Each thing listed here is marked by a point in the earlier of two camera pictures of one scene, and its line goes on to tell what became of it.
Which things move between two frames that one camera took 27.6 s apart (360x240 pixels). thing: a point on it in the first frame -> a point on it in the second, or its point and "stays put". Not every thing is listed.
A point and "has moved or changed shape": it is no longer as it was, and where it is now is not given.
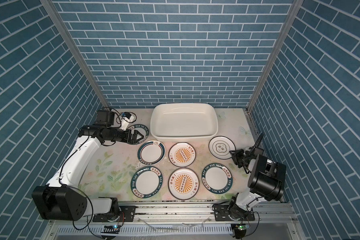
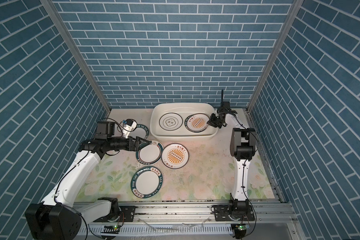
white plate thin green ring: [220, 146] -> [171, 121]
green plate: [146, 182] stays put
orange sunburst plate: [182, 154] has moved or changed shape
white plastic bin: [184, 122] stays put
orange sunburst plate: [183, 183] -> [196, 123]
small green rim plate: [143, 129] stays put
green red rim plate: [151, 152] stays put
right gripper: [236, 156] -> [212, 121]
